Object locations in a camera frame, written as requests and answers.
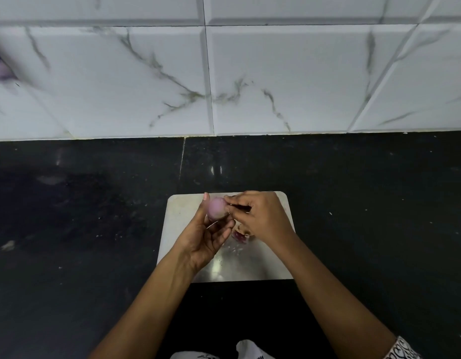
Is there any person's left hand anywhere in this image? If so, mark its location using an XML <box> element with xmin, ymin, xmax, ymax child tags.
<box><xmin>175</xmin><ymin>192</ymin><xmax>236</xmax><ymax>274</ymax></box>

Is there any person's right hand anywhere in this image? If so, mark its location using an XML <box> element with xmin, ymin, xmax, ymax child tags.
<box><xmin>224</xmin><ymin>190</ymin><xmax>296</xmax><ymax>248</ymax></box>

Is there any small dark-handled knife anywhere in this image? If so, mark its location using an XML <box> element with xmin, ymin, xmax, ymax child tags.
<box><xmin>206</xmin><ymin>204</ymin><xmax>253</xmax><ymax>230</ymax></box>

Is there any peeled pink onion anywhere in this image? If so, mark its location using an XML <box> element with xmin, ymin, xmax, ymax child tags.
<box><xmin>208</xmin><ymin>197</ymin><xmax>231</xmax><ymax>219</ymax></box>

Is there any person's right forearm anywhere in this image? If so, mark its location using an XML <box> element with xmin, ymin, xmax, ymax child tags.
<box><xmin>267</xmin><ymin>232</ymin><xmax>399</xmax><ymax>359</ymax></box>

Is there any person's left forearm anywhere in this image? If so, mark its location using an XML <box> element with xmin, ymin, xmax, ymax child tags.
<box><xmin>88</xmin><ymin>250</ymin><xmax>201</xmax><ymax>359</ymax></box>

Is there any steel cutting board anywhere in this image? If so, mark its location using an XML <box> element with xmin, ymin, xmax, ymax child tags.
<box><xmin>157</xmin><ymin>191</ymin><xmax>297</xmax><ymax>284</ymax></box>

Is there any pile of onion peels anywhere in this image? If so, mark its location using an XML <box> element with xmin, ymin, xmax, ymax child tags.
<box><xmin>231</xmin><ymin>220</ymin><xmax>256</xmax><ymax>244</ymax></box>

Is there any white patterned garment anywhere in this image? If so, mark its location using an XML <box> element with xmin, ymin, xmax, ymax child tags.
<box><xmin>170</xmin><ymin>339</ymin><xmax>277</xmax><ymax>359</ymax></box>

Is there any white patterned sleeve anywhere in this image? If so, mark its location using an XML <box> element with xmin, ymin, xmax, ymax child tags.
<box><xmin>382</xmin><ymin>336</ymin><xmax>422</xmax><ymax>359</ymax></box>

